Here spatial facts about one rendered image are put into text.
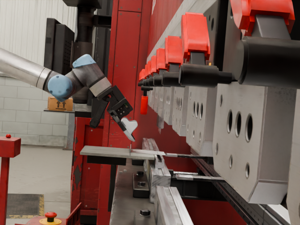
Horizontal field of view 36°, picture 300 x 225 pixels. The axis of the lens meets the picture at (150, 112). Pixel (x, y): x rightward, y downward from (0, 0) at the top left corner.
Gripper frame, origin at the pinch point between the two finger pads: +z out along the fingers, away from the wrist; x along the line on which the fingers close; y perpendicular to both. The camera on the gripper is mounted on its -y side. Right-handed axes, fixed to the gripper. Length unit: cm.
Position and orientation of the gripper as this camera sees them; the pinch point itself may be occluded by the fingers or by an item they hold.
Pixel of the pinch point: (131, 139)
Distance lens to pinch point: 174.5
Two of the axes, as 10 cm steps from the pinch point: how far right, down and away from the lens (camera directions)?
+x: -0.5, -0.6, 10.0
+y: 8.1, -5.8, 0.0
